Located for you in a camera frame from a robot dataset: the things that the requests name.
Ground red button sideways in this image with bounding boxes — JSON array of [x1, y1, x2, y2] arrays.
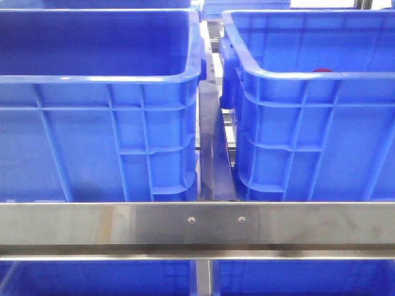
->
[[313, 68, 333, 73]]

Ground left blue plastic bin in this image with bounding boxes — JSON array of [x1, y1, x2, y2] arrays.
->
[[1, 9, 206, 202]]

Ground blue plastic bin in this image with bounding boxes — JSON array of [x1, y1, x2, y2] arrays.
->
[[220, 10, 394, 202], [1, 9, 206, 202]]

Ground right blue plastic bin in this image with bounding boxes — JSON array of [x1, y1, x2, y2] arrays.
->
[[220, 10, 394, 202]]

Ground lower right blue bin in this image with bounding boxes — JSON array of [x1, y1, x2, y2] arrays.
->
[[214, 260, 394, 295]]

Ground rear right blue bin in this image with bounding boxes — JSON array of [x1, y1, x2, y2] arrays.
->
[[202, 0, 291, 20]]

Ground rear left blue bin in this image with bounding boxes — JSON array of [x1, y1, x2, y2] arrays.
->
[[41, 0, 200, 9]]

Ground lower left blue bin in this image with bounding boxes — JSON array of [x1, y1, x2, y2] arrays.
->
[[1, 260, 197, 295]]

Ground steel centre divider rail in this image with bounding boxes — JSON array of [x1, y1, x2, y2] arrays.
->
[[199, 80, 237, 202]]

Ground right rail screw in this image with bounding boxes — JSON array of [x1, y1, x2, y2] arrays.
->
[[238, 216, 246, 224]]

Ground steel rack front rail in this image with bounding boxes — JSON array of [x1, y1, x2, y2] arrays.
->
[[1, 202, 394, 261]]

